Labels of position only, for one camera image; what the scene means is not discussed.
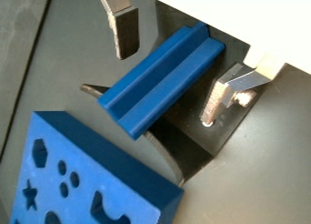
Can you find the blue star prism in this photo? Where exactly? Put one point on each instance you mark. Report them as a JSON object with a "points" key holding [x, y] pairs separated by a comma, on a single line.
{"points": [[150, 88]]}

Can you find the black curved fixture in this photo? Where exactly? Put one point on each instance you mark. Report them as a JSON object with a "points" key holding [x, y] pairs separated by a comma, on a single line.
{"points": [[186, 143]]}

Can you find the blue shape-hole block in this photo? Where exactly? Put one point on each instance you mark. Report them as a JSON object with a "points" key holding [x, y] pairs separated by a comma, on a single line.
{"points": [[81, 180]]}

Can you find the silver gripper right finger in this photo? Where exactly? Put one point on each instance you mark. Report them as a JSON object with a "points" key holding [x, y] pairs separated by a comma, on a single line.
{"points": [[233, 89]]}

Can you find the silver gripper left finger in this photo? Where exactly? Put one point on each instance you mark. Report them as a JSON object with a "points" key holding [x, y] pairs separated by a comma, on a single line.
{"points": [[123, 19]]}

